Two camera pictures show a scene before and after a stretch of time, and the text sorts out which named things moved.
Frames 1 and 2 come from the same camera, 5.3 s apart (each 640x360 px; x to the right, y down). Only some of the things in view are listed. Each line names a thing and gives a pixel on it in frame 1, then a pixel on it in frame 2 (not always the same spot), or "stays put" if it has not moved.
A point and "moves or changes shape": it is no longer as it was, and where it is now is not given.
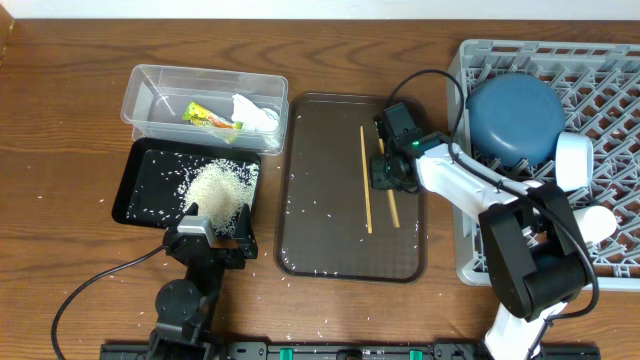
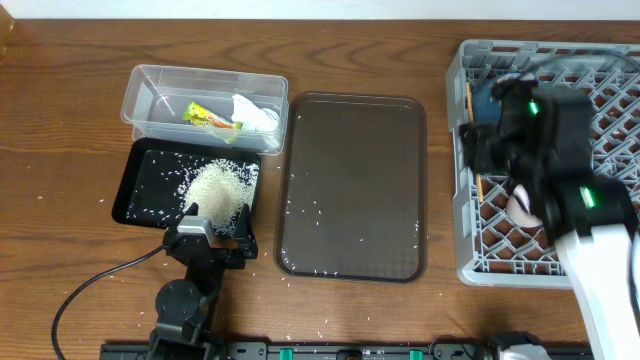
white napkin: [252, 117] stays put
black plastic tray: [153, 174] stays put
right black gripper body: [384, 175] to [493, 158]
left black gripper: [248, 244] stays put
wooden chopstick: [367, 186] to [470, 103]
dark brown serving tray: [320, 213] stays put
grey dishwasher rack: [598, 83] stays put
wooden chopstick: [389, 192] moves or changes shape
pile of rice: [219, 187] stays put
